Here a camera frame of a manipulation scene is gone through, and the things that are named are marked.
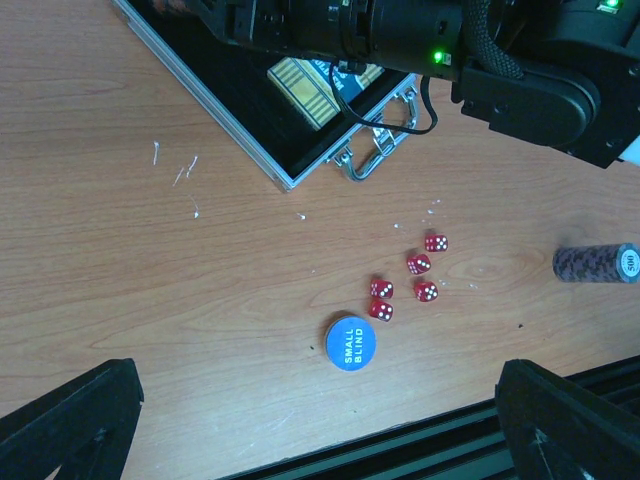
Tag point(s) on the black aluminium frame rail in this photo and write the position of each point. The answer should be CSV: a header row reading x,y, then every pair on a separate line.
x,y
467,443

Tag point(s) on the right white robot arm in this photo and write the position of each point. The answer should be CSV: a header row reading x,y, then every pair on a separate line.
x,y
560,74

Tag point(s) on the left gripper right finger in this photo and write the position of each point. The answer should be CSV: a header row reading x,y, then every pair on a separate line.
x,y
585,427

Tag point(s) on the red die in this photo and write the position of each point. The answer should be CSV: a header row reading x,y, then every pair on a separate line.
x,y
426,291
436,243
381,310
381,288
419,264

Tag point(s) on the blue small blind button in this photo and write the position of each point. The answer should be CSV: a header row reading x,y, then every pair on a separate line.
x,y
350,343

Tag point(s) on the purple poker chip stack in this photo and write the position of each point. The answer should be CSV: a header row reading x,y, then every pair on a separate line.
x,y
617,263

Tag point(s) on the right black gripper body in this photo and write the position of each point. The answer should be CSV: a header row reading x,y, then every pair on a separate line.
x,y
421,37

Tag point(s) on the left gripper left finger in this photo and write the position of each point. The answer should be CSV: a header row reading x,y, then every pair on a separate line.
x,y
81,430

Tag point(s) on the aluminium poker case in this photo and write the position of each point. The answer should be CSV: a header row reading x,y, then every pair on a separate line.
x,y
231,84

